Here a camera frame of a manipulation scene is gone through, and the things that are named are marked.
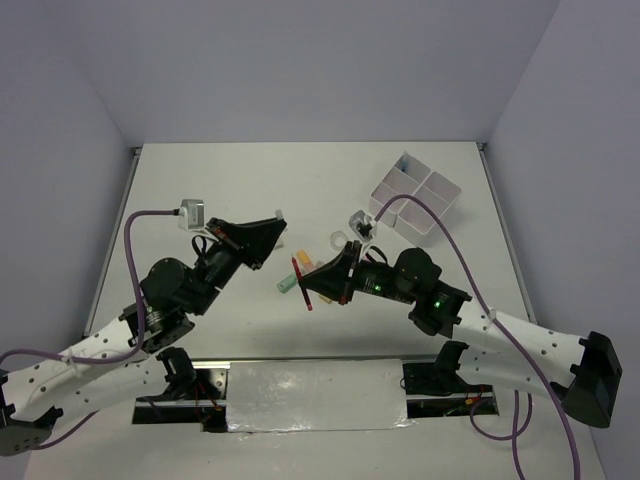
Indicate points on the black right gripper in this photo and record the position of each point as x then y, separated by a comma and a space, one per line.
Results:
332, 278

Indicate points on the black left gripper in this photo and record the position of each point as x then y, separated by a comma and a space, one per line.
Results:
249, 243

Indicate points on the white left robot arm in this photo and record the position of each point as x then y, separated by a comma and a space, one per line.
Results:
134, 355

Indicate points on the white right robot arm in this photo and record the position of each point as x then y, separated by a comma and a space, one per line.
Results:
482, 346

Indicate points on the clear adhesive tape roll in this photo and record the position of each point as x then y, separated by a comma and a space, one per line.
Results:
338, 240

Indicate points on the yellow pink highlighter marker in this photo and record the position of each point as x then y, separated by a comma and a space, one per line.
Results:
305, 261

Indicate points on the white right storage container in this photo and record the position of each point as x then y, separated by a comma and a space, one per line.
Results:
439, 194

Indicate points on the white storage container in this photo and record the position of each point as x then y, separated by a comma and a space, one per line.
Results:
439, 194
396, 182

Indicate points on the white left storage container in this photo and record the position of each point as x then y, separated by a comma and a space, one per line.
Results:
396, 182

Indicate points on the silver foil covered panel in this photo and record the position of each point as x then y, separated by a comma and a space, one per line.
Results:
310, 396

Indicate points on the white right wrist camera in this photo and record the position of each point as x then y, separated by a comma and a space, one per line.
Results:
364, 226

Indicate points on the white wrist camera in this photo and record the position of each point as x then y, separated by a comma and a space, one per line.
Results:
364, 226
191, 214

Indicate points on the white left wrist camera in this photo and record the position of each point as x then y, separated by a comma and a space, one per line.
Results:
191, 214

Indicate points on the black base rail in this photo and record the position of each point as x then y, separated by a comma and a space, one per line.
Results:
204, 405

